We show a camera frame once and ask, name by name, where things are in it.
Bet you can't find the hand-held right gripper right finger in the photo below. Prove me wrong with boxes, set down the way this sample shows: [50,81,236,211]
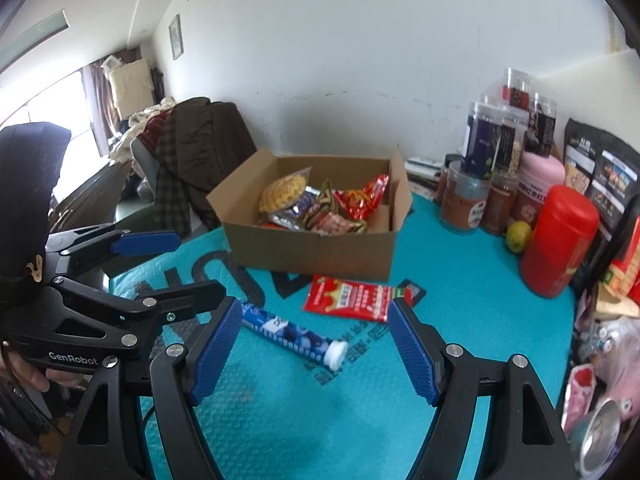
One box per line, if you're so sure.
[386,297,573,480]

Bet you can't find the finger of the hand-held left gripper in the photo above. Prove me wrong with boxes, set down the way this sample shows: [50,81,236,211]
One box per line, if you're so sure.
[46,222,182,272]
[51,275,227,327]

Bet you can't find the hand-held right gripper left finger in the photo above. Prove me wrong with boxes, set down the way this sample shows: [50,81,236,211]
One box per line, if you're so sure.
[52,296,244,480]

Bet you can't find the blue tube with white cap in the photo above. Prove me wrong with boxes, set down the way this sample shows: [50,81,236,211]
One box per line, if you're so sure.
[240,301,348,372]

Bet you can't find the red packet white label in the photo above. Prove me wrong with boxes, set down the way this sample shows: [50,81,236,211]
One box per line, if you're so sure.
[303,275,394,323]

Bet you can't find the cardboard box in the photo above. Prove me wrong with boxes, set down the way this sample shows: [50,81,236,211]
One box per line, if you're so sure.
[206,146,415,283]

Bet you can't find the purple and silver snack packet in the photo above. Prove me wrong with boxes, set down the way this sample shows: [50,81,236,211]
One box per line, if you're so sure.
[267,187,321,231]

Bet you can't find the yellow waffle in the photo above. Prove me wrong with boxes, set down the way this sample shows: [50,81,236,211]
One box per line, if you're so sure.
[258,167,312,216]

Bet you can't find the dark snack packet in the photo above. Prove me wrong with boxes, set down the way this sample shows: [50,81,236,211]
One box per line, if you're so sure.
[300,180,368,236]

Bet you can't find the red snack packet yellow letters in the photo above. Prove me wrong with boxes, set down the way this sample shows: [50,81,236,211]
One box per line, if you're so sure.
[332,174,391,221]

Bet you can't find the person's left hand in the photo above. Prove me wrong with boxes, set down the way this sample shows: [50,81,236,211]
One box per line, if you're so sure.
[0,341,52,394]

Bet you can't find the dark green seat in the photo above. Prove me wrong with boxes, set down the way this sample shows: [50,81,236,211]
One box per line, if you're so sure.
[102,200,161,281]

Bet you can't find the dark plaid shirt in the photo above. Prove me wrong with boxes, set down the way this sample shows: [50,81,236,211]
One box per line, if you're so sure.
[154,120,193,238]

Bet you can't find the grey chair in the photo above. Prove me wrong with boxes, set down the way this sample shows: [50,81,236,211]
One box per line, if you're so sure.
[131,137,161,186]

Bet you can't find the teal bubble mat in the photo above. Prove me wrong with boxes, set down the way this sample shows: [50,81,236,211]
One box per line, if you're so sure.
[109,187,576,480]

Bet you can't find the person's dark clothing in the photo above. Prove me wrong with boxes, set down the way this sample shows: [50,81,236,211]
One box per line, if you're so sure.
[0,377,71,480]

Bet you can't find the beige clothes pile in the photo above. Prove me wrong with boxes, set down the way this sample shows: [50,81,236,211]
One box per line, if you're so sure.
[110,100,176,161]

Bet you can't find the red striped cloth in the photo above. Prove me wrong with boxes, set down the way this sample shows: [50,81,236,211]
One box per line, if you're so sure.
[142,112,173,153]

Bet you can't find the brown quilted jacket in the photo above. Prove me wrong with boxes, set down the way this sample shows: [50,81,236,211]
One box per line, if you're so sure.
[167,97,258,233]

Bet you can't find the brown curtain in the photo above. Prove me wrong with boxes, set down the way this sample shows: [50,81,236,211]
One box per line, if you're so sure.
[82,62,121,156]

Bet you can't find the green lime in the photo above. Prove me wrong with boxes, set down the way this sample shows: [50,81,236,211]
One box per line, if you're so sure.
[506,221,533,253]

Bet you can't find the upright cardboard sheet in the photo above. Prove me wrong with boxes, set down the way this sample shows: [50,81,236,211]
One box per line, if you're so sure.
[109,57,155,118]

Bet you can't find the wide jar of brown powder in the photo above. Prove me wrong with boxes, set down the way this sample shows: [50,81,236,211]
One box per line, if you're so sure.
[440,160,493,233]

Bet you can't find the slim jar of brown powder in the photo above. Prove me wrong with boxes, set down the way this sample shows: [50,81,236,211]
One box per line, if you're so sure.
[482,175,521,237]

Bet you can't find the pink snack pouch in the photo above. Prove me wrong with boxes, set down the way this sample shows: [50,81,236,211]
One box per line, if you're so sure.
[562,364,596,431]

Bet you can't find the stack of white booklets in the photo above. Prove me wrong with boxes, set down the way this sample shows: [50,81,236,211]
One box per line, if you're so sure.
[405,156,446,202]

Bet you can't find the jar with dark lid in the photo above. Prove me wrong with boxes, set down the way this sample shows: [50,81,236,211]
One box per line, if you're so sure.
[435,154,463,206]

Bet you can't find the red canister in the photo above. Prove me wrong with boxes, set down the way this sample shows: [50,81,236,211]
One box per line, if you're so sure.
[520,185,600,298]

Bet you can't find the pink bottle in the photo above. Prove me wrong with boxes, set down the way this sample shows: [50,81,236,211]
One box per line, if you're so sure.
[510,152,566,231]

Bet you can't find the silver metal can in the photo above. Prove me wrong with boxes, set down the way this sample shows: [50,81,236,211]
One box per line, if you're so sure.
[570,397,623,480]

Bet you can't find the clear jar with blue label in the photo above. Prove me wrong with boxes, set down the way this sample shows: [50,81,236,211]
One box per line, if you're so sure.
[461,101,503,178]

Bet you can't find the clear jar with nuts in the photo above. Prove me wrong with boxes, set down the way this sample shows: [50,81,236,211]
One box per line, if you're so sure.
[492,107,531,181]

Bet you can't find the orange red carton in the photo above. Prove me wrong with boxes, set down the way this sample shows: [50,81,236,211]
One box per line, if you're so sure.
[600,220,640,306]

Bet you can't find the clear jar with black label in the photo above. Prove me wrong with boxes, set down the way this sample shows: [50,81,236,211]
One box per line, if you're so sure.
[525,92,558,158]

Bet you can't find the black standing pouch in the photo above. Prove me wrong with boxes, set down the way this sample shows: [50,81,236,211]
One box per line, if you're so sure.
[562,119,640,281]

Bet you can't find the clear jar with red contents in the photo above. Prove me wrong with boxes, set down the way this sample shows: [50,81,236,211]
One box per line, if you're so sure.
[502,67,532,111]

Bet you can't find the framed wall picture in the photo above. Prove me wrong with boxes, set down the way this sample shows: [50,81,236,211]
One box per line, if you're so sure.
[167,14,184,60]

